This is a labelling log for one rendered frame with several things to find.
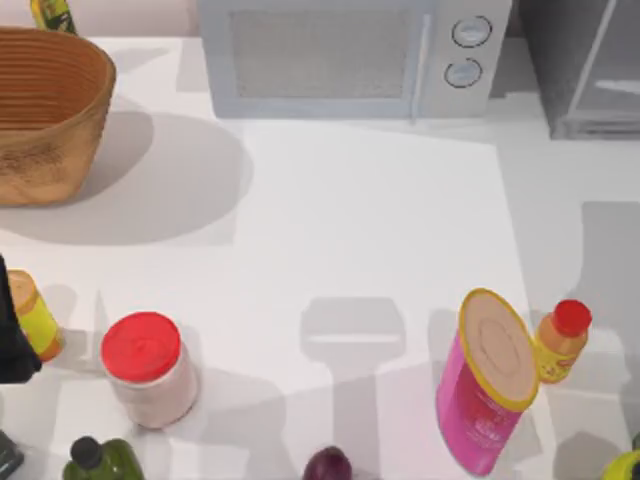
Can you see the pale microwave oven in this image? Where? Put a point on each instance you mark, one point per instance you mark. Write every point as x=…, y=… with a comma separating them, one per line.
x=320, y=55

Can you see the red lidded pink jar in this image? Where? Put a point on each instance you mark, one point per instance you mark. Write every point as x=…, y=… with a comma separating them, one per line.
x=147, y=370

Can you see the microwave knob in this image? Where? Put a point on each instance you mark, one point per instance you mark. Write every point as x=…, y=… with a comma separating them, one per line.
x=471, y=30
x=463, y=73

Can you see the pink can with yellow rim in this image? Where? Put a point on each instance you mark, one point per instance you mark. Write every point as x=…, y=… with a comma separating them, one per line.
x=482, y=390

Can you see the purple round object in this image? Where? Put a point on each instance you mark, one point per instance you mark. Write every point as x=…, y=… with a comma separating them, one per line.
x=327, y=465

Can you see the orange bottle with red cap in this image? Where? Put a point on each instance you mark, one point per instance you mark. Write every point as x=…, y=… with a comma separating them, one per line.
x=562, y=345

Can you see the brown woven basket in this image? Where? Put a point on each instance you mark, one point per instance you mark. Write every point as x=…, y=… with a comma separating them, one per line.
x=45, y=125

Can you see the green bottle with black cap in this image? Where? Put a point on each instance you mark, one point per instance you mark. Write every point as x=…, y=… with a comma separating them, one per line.
x=102, y=460

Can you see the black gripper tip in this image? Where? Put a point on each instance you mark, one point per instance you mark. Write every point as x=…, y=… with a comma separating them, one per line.
x=12, y=340

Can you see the yellow green bottle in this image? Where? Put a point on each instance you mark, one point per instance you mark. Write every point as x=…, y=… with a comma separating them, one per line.
x=52, y=12

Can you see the yellow green object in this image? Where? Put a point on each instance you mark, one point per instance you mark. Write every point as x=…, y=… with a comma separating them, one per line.
x=622, y=467

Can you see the dark grey object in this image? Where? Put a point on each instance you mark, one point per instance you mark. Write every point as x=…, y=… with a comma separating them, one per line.
x=7, y=455

